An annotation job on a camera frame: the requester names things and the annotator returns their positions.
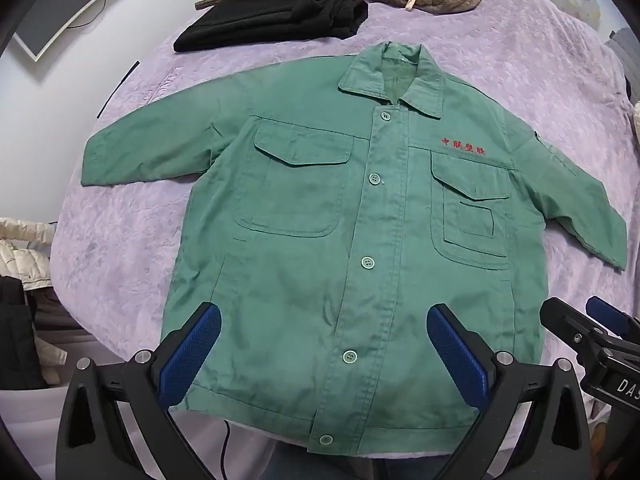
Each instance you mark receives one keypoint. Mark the white down jacket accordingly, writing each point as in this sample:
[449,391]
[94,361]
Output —
[22,255]

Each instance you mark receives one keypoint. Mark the white framed monitor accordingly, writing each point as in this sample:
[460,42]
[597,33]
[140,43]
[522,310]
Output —
[60,5]

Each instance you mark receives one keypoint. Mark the black folded garment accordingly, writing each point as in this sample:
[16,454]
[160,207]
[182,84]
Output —
[280,15]

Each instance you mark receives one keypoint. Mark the purple embossed blanket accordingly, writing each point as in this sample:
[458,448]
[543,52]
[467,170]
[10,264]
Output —
[130,240]

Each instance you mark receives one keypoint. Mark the pile of dark clothes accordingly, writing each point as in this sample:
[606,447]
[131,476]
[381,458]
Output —
[20,335]

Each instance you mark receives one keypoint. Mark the green work jacket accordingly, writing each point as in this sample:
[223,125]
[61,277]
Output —
[320,220]

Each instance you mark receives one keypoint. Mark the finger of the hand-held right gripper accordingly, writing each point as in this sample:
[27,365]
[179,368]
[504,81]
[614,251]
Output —
[612,317]
[567,325]

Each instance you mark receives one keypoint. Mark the grey quilted headboard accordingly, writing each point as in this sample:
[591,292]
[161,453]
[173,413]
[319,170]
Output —
[625,57]

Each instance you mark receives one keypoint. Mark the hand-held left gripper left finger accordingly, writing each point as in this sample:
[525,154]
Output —
[192,355]

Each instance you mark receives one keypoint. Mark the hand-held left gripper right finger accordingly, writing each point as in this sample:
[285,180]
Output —
[457,355]

